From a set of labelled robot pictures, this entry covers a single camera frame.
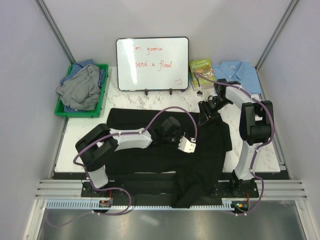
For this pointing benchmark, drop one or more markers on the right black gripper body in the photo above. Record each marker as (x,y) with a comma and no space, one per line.
(216,104)

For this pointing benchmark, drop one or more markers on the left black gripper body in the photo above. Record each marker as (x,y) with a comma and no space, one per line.
(173,140)

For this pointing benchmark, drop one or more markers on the black long sleeve shirt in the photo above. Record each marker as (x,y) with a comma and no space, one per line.
(196,173)

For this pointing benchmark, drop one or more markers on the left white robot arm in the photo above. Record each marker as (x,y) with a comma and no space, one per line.
(101,142)

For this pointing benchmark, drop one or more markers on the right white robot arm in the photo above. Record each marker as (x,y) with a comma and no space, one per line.
(256,124)

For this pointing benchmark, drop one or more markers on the green treehouse book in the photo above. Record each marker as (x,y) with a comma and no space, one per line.
(204,68)

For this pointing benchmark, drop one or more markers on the folded light blue shirt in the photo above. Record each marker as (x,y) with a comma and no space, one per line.
(240,71)

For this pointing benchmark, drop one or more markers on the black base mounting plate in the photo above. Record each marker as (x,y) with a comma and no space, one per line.
(156,189)

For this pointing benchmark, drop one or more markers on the white whiteboard with red writing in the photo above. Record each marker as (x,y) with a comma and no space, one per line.
(152,63)

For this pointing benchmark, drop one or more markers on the grey crumpled shirt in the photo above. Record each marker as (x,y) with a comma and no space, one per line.
(81,92)

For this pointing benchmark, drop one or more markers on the green plastic bin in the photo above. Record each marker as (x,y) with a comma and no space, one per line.
(90,114)

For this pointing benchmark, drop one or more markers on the blue checked shirt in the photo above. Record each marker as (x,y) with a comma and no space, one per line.
(74,70)

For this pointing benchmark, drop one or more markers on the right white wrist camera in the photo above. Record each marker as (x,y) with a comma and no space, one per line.
(204,95)

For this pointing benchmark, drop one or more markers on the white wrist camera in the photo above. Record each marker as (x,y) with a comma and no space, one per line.
(204,95)
(187,145)

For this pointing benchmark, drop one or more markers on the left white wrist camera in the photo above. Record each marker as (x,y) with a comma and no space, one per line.
(187,145)

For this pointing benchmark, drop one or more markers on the light blue cable duct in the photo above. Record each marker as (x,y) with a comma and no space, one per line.
(95,204)

